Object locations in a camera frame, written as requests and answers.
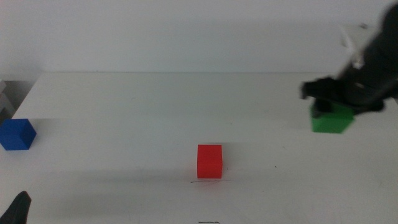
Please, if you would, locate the green cube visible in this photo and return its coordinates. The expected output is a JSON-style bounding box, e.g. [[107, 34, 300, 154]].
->
[[310, 101, 355, 134]]

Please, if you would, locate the red cube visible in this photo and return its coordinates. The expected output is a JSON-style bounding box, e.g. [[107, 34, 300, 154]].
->
[[197, 144, 223, 180]]

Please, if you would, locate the blue cube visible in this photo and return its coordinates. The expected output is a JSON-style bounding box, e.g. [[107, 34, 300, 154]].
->
[[0, 118, 37, 151]]

